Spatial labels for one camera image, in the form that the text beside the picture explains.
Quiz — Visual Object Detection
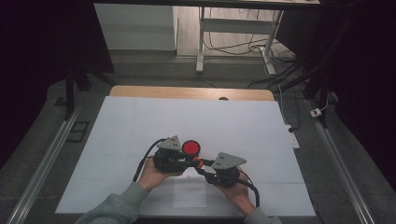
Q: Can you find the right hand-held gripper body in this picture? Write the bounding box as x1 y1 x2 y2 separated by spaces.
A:
205 151 248 189

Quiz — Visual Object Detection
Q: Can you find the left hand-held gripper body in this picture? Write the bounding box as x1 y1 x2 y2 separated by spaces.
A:
153 134 188 175

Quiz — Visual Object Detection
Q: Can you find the person's left hand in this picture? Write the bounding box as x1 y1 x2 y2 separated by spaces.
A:
137 155 185 193

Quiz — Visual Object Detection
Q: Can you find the person's right hand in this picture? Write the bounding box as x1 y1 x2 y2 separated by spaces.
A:
218 166 257 216

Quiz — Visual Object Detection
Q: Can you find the red round dish black rim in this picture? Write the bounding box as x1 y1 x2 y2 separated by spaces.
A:
181 139 201 159

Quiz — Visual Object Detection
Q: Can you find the white paper sheet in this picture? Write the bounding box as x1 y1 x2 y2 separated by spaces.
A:
172 174 207 209

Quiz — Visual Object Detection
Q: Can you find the wooden table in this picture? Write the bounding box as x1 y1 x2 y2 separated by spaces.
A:
108 85 276 102

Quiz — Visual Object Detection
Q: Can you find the white power strip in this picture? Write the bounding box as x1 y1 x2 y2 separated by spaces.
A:
284 124 301 149

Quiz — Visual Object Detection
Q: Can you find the black floor socket plate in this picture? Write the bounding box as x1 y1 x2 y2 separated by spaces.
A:
65 120 91 144

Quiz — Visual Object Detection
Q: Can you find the black metal stand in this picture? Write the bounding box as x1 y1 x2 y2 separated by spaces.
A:
64 60 120 121
278 60 332 129

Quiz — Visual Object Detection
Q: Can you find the white-legged desk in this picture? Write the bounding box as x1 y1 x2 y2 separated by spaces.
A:
92 0 321 76

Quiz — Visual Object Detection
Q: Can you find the grey cabinet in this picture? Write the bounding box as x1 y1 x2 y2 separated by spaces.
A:
93 3 177 51

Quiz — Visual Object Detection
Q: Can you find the dark curtain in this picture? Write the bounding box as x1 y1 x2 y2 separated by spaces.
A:
0 0 116 171
275 0 396 190

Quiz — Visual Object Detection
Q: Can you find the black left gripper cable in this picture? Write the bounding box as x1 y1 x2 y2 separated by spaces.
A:
133 138 167 183

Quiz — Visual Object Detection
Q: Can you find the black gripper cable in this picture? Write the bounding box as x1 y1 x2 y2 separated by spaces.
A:
237 176 261 209
133 138 167 183

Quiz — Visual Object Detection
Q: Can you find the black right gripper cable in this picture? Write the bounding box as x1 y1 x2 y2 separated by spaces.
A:
237 176 261 209

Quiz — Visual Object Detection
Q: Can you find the small white adapter with cable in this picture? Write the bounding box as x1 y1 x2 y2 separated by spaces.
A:
310 99 330 119

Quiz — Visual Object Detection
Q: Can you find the aluminium floor rail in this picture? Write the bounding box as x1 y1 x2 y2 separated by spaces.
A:
6 105 82 224
306 99 376 224

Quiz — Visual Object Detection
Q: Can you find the tangle of black floor cables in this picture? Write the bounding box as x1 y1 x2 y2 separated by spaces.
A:
204 7 297 64

